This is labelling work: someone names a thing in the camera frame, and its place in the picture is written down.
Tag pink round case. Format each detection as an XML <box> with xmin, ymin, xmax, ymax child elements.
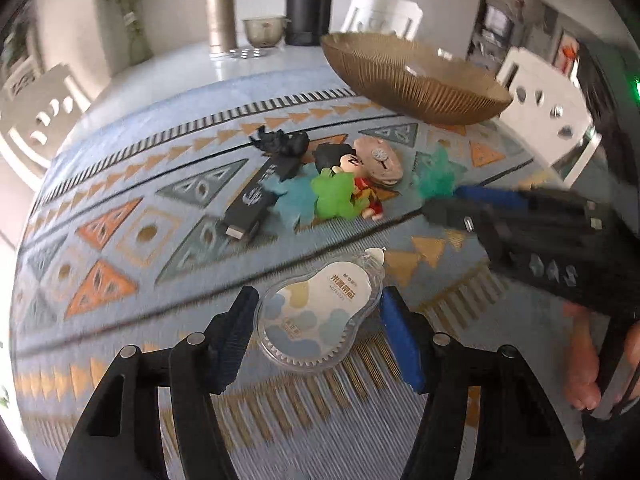
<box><xmin>353</xmin><ymin>135</ymin><xmax>405</xmax><ymax>187</ymax></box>

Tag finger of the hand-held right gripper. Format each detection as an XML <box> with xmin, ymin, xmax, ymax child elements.
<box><xmin>452</xmin><ymin>186</ymin><xmax>531</xmax><ymax>211</ymax></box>
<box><xmin>422</xmin><ymin>196</ymin><xmax>501</xmax><ymax>257</ymax></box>

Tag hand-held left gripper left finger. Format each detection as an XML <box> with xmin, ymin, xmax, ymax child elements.
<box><xmin>55</xmin><ymin>285</ymin><xmax>261</xmax><ymax>480</ymax></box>

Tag black round pillar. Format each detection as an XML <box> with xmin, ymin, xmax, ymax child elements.
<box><xmin>286</xmin><ymin>0</ymin><xmax>333</xmax><ymax>47</ymax></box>

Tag clear correction tape dispenser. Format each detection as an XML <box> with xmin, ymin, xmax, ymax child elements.
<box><xmin>253</xmin><ymin>247</ymin><xmax>387</xmax><ymax>375</ymax></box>

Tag orange wall picture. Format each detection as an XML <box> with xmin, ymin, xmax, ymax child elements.
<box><xmin>555</xmin><ymin>30</ymin><xmax>581</xmax><ymax>73</ymax></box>

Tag glass vase with flowers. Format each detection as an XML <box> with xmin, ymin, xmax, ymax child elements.
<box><xmin>95</xmin><ymin>0</ymin><xmax>166</xmax><ymax>66</ymax></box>

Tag black slim box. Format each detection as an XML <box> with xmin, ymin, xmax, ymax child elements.
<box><xmin>222</xmin><ymin>152</ymin><xmax>301</xmax><ymax>243</ymax></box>

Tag black dragon toy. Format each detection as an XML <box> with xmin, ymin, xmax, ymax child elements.
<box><xmin>248</xmin><ymin>127</ymin><xmax>310</xmax><ymax>157</ymax></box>

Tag red robed figurine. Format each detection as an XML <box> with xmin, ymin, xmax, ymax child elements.
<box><xmin>315</xmin><ymin>142</ymin><xmax>385</xmax><ymax>221</ymax></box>

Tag teal spiky toy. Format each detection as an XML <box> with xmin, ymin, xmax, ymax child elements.
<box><xmin>412</xmin><ymin>146</ymin><xmax>468</xmax><ymax>201</ymax></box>

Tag white chair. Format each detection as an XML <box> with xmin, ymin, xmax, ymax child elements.
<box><xmin>0</xmin><ymin>62</ymin><xmax>91</xmax><ymax>171</ymax></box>
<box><xmin>495</xmin><ymin>46</ymin><xmax>601</xmax><ymax>186</ymax></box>
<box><xmin>340</xmin><ymin>0</ymin><xmax>423</xmax><ymax>41</ymax></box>

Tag light blue spiky toy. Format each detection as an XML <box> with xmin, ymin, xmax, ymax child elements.
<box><xmin>265</xmin><ymin>177</ymin><xmax>321</xmax><ymax>228</ymax></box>

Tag person's right hand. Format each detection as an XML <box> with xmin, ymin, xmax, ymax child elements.
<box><xmin>562</xmin><ymin>302</ymin><xmax>609</xmax><ymax>412</ymax></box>

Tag small metal bowl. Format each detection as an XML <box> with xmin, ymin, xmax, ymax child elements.
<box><xmin>242</xmin><ymin>16</ymin><xmax>291</xmax><ymax>51</ymax></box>

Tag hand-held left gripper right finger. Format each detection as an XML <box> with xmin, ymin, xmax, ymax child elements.
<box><xmin>378</xmin><ymin>285</ymin><xmax>583</xmax><ymax>480</ymax></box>

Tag cluttered shelf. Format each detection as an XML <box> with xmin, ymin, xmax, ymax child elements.
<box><xmin>467</xmin><ymin>0</ymin><xmax>531</xmax><ymax>66</ymax></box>

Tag blue patterned tablecloth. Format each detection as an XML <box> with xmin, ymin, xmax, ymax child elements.
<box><xmin>10</xmin><ymin>65</ymin><xmax>621</xmax><ymax>480</ymax></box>

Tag silver metal canister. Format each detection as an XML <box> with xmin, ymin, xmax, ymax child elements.
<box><xmin>202</xmin><ymin>0</ymin><xmax>237</xmax><ymax>56</ymax></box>

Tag green spiky toy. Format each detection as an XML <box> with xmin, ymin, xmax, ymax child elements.
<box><xmin>311</xmin><ymin>167</ymin><xmax>362</xmax><ymax>221</ymax></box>

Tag golden ribbed bowl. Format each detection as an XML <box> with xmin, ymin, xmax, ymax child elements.
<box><xmin>320</xmin><ymin>32</ymin><xmax>513</xmax><ymax>127</ymax></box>

